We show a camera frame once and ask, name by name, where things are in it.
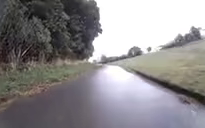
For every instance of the row of distant trees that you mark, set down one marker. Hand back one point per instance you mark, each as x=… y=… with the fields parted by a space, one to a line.
x=133 y=52

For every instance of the wet grey asphalt path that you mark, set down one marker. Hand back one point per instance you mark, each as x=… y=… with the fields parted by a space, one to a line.
x=103 y=100

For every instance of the dense wood of dark trees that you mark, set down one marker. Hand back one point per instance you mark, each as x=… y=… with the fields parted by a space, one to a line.
x=40 y=30

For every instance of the grass verge with dry leaves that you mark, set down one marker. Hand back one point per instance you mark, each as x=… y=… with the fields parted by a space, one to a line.
x=26 y=80

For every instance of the grassy embankment slope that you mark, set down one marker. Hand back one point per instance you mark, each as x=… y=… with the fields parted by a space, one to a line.
x=180 y=66

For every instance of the trees on embankment top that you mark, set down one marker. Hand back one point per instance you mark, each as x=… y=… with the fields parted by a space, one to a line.
x=186 y=37

